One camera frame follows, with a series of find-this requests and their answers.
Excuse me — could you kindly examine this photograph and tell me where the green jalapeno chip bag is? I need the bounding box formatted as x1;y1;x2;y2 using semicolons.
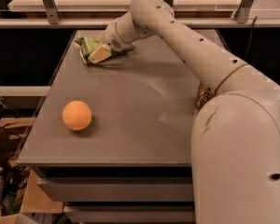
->
75;36;135;64

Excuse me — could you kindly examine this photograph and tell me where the orange fruit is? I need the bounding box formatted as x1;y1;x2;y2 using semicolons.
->
63;101;92;131

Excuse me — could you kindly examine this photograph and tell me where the metal railing frame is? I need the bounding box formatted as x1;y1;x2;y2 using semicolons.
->
0;0;280;29

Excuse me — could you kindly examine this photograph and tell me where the grey drawer cabinet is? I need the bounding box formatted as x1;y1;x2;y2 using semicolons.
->
18;36;199;224

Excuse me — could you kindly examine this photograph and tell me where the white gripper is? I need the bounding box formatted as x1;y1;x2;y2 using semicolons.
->
88;20;128;63

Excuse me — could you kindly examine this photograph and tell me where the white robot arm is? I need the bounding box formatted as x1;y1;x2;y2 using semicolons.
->
90;0;280;224

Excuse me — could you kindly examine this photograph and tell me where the brown cardboard box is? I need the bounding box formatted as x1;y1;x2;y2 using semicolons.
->
0;171;63;224

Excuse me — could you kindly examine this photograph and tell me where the gold soda can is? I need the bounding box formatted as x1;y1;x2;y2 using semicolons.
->
195;83;214;109

